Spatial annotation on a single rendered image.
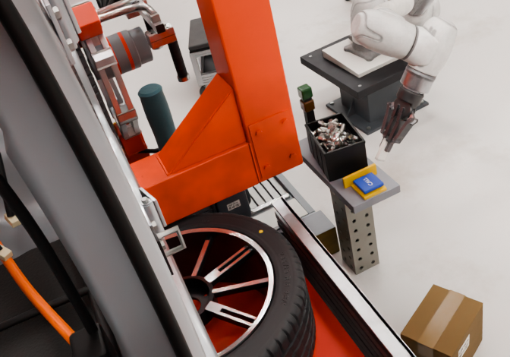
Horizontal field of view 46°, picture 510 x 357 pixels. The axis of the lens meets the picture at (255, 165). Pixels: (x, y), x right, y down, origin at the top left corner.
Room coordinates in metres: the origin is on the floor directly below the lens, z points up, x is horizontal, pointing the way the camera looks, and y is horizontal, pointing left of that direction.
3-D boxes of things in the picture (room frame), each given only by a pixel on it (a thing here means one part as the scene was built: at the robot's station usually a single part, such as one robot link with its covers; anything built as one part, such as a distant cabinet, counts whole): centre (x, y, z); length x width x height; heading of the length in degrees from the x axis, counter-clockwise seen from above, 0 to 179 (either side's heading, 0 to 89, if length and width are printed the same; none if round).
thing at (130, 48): (2.04, 0.36, 0.85); 0.21 x 0.14 x 0.14; 105
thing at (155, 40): (1.91, 0.19, 0.93); 0.09 x 0.05 x 0.05; 105
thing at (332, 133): (1.63, -0.28, 0.51); 0.20 x 0.14 x 0.13; 6
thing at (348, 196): (1.61, -0.28, 0.44); 0.43 x 0.17 x 0.03; 15
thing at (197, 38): (3.29, 0.01, 0.17); 0.43 x 0.36 x 0.34; 175
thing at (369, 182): (1.45, -0.33, 0.47); 0.07 x 0.07 x 0.02; 15
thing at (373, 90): (2.58, -0.67, 0.15); 0.50 x 0.50 x 0.30; 19
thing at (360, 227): (1.58, -0.29, 0.21); 0.10 x 0.10 x 0.42; 15
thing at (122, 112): (2.02, 0.43, 0.85); 0.54 x 0.07 x 0.54; 15
